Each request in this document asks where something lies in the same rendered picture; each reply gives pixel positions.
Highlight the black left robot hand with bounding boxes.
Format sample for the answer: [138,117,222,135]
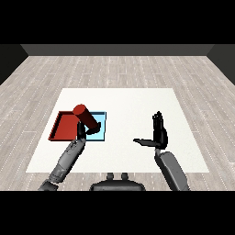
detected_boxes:
[75,120,102,140]

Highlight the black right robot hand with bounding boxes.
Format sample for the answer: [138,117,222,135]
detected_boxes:
[132,110,169,151]

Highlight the small red can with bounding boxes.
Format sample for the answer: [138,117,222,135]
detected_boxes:
[72,104,99,131]

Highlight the shallow red open box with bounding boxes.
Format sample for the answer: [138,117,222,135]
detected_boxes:
[48,110,80,142]

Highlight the shallow light blue open box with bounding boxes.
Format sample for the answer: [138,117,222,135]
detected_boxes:
[84,111,107,142]

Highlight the dark grey robot body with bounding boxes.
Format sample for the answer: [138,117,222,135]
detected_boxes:
[89,172,147,192]

